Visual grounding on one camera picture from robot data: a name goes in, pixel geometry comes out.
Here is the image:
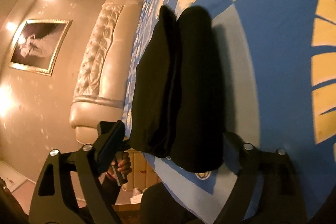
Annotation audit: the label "black pants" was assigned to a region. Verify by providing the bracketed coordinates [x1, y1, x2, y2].
[130, 6, 226, 173]

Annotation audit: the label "person's left hand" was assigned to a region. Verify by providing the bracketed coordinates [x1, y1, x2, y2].
[106, 152, 132, 180]

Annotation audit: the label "cream tufted leather headboard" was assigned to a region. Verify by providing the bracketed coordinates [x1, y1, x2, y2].
[70, 0, 143, 144]

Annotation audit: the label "blue patterned bed sheet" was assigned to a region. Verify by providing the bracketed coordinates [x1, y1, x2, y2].
[123, 0, 335, 223]

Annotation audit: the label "gold framed wall picture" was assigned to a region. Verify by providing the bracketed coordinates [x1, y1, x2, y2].
[9, 19, 72, 76]

